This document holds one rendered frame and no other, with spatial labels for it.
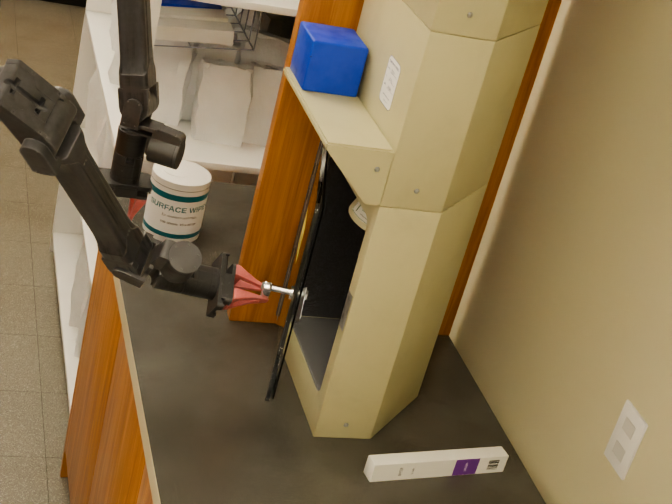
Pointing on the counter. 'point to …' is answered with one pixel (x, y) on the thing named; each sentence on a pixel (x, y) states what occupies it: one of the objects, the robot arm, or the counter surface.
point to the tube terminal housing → (412, 211)
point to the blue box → (328, 59)
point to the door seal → (304, 277)
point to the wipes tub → (176, 201)
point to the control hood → (349, 139)
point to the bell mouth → (358, 214)
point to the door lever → (274, 289)
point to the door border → (310, 189)
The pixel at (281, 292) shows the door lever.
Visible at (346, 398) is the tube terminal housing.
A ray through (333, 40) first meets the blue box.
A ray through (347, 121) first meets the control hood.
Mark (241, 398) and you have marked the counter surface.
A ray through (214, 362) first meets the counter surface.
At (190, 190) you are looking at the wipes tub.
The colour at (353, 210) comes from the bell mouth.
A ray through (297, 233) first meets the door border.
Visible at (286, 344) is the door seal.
